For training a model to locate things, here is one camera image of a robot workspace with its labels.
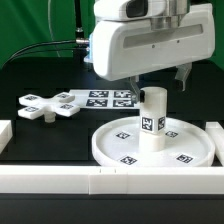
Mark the white left fence block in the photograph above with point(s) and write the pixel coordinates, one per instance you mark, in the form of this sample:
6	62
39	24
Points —
5	133

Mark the white right fence block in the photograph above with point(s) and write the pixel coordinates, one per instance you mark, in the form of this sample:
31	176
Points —
216	132

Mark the white fence block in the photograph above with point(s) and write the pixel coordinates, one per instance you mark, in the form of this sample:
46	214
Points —
216	132
5	133

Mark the white cross-shaped table base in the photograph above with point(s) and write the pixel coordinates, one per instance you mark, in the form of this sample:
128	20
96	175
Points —
35	106

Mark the white front fence bar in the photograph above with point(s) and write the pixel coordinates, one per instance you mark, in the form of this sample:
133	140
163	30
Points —
103	180

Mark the black vertical pole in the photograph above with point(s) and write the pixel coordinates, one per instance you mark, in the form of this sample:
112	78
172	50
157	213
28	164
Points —
79	33

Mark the white round table top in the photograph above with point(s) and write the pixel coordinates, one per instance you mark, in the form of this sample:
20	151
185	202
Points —
121	143

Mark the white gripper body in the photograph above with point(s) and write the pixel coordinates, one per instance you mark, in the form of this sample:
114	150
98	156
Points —
181	34

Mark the white marker tag sheet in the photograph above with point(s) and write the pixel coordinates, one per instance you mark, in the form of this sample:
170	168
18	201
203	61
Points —
104	99

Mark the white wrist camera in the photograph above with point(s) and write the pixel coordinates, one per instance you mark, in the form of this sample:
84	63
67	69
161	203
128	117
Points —
126	10

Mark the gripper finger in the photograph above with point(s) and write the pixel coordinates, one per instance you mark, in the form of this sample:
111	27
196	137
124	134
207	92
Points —
137	94
182	74

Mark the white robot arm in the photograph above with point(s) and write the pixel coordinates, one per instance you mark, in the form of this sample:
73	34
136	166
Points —
134	37

